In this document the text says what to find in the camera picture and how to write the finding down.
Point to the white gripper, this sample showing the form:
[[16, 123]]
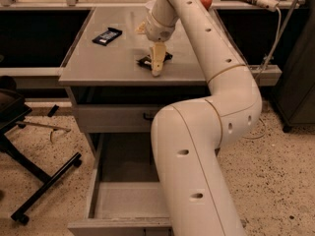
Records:
[[158, 30]]

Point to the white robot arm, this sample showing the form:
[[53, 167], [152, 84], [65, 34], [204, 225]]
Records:
[[186, 135]]

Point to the grey drawer cabinet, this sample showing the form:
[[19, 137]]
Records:
[[110, 75]]

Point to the closed middle grey drawer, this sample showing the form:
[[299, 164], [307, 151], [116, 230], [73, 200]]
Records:
[[125, 118]]

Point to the open bottom grey drawer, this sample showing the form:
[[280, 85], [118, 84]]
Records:
[[145, 188]]

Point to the white bowl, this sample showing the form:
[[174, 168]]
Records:
[[149, 5]]

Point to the blue snack bar wrapper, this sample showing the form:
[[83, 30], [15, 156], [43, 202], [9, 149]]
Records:
[[107, 36]]

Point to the dark cabinet at right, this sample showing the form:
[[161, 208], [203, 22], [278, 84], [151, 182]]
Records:
[[294, 94]]

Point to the black drawer handle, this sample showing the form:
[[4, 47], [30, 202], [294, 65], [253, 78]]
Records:
[[149, 116]]

